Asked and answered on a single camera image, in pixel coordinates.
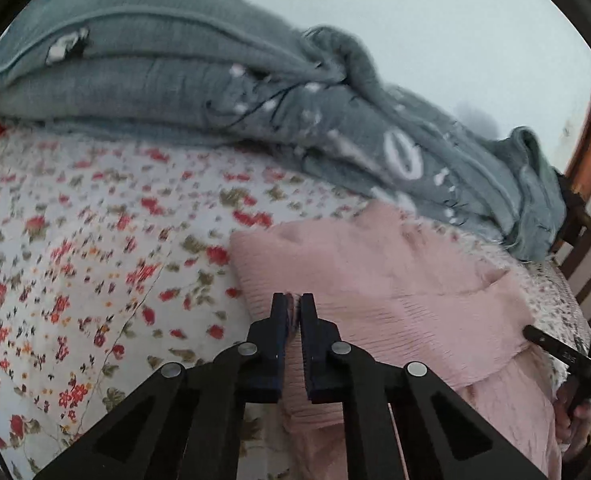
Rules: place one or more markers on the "pink knitted sweater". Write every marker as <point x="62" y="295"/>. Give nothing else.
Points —
<point x="403" y="293"/>

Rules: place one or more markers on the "dark wooden bed frame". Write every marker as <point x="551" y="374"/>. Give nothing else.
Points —
<point x="576" y="231"/>

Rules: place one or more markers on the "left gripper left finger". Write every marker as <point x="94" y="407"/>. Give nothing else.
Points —
<point x="185" y="423"/>

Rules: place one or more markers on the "person's right hand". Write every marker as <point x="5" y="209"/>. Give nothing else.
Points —
<point x="572" y="430"/>

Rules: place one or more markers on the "grey floral quilt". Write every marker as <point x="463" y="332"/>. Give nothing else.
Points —
<point x="218" y="72"/>

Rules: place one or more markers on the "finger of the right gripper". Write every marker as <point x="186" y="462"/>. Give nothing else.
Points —
<point x="555" y="347"/>

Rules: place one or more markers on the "floral red white bedsheet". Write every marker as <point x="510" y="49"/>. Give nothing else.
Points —
<point x="115" y="260"/>

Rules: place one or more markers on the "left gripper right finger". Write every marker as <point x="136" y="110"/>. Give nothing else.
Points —
<point x="400" y="422"/>

